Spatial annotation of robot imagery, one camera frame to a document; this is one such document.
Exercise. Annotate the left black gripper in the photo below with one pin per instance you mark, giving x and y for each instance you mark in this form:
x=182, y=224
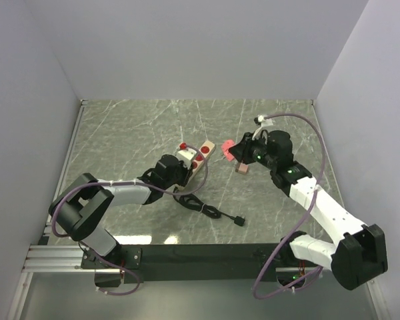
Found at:
x=186, y=174

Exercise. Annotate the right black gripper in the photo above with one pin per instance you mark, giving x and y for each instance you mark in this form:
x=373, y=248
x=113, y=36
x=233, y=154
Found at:
x=242, y=150

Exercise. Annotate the pink square plug adapter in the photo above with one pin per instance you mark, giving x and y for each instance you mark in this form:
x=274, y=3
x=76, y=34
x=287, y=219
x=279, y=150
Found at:
x=225, y=149

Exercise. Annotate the beige power strip red sockets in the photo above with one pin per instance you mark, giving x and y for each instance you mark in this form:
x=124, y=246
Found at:
x=205, y=152

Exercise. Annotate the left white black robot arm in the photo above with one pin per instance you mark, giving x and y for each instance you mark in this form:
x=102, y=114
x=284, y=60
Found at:
x=77, y=212

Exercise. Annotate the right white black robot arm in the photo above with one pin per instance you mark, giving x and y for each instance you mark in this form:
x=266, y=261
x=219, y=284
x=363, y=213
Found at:
x=357, y=252

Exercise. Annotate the dusty pink plug adapter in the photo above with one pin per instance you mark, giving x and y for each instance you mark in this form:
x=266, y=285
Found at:
x=242, y=168

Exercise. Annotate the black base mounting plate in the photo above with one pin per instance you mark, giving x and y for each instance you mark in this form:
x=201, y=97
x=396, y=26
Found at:
x=192, y=262

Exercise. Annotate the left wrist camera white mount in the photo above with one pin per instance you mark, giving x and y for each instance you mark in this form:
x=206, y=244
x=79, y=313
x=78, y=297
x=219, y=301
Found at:
x=186, y=155

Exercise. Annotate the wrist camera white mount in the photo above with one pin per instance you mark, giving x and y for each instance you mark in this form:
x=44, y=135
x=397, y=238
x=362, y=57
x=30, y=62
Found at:
x=186, y=155
x=263, y=123

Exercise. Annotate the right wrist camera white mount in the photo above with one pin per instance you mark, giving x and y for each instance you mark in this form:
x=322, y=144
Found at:
x=263, y=123

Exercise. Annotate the aluminium extrusion rail front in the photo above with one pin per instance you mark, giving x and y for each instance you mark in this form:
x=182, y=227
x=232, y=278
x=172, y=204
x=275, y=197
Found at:
x=59, y=259

